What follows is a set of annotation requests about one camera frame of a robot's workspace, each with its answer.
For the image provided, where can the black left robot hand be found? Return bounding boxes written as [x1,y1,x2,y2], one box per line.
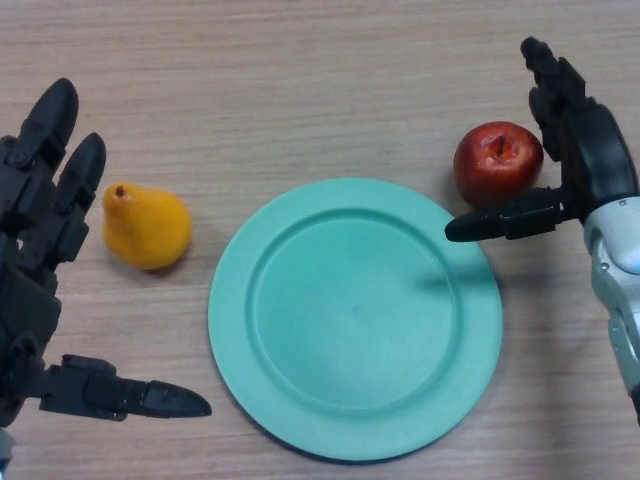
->
[0,77,213,429]

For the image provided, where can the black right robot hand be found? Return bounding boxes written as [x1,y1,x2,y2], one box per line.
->
[444,36,640,243]

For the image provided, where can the red apple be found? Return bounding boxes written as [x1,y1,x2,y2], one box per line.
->
[453,122,545,209]

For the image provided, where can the green round plate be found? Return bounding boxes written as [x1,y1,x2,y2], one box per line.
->
[207,178,503,462]

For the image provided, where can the yellow pear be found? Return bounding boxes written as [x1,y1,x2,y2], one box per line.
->
[102,183,193,272]

